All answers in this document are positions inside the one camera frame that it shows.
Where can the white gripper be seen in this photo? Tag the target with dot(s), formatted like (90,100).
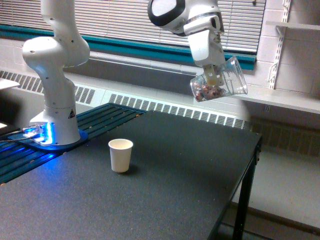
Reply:
(203,36)

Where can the clear plastic cup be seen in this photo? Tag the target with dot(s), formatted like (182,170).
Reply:
(234,80)

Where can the colourful candies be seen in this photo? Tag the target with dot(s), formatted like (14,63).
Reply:
(205,93)

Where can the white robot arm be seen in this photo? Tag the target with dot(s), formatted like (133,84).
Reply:
(48,56)

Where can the white upper shelf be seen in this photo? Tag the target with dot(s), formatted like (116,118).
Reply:
(290,25)

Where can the window blinds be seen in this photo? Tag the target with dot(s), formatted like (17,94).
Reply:
(128,20)

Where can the baseboard radiator heater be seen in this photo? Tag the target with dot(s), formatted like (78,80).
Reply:
(121,105)

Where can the white paper cup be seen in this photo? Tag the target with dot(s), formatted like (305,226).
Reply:
(120,154)

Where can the black table leg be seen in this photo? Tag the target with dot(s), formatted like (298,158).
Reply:
(245,192)

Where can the white shelf rail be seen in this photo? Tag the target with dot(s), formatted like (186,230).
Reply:
(281,30)

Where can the white wall shelf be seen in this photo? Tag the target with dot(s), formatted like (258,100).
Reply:
(281,98)

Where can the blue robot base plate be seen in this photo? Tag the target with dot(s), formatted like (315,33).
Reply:
(38,143)

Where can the teal slatted rail bench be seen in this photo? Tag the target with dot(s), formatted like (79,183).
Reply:
(59,128)

